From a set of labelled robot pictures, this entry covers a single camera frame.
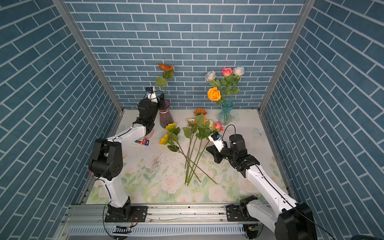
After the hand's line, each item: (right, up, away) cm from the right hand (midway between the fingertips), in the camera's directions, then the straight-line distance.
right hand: (209, 148), depth 79 cm
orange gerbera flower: (-5, +22, +30) cm, 37 cm away
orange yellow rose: (+2, +30, +3) cm, 30 cm away
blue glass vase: (+13, +18, +29) cm, 37 cm away
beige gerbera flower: (-12, +14, +28) cm, 34 cm away
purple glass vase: (-30, +16, +26) cm, 43 cm away
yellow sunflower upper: (-26, +10, +26) cm, 38 cm away
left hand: (-27, +32, +10) cm, 43 cm away
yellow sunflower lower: (-28, +2, +18) cm, 33 cm away
